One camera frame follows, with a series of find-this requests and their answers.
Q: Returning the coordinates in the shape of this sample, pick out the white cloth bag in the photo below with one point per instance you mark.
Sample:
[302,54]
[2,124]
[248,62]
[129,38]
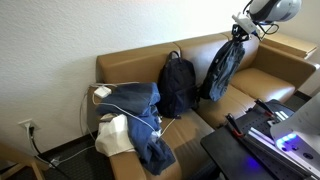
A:
[113,136]

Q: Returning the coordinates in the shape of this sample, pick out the light wooden side table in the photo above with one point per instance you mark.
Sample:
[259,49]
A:
[286,43]

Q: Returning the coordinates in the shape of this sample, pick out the black backpack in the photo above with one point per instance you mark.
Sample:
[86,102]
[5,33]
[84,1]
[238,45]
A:
[176,86]

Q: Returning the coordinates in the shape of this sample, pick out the wooden chair frame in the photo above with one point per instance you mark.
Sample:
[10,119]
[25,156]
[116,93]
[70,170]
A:
[20,160]

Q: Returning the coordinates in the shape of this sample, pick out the red black clamp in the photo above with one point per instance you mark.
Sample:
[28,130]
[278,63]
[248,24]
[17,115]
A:
[234,126]
[265,107]

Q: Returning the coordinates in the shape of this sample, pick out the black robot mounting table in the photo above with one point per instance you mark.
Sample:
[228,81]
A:
[233,153]

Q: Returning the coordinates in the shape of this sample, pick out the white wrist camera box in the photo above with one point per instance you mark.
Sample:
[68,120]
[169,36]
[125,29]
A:
[245,22]

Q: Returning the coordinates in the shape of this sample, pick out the white wall outlet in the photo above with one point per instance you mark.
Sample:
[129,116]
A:
[28,124]

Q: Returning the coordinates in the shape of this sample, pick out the white robot base blue lights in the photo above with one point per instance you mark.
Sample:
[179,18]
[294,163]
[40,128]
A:
[300,130]

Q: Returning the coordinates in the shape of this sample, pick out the white power adapter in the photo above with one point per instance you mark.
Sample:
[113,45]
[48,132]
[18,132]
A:
[102,92]

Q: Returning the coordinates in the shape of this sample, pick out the blue denim clothing pile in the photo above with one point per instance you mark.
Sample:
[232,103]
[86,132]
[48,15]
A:
[136,100]

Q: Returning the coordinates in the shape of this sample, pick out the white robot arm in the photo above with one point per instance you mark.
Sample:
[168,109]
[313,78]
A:
[275,9]

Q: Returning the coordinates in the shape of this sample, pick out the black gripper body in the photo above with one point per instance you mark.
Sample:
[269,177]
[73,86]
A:
[239,30]

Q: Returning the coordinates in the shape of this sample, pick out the tan leather couch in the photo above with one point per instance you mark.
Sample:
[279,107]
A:
[260,83]

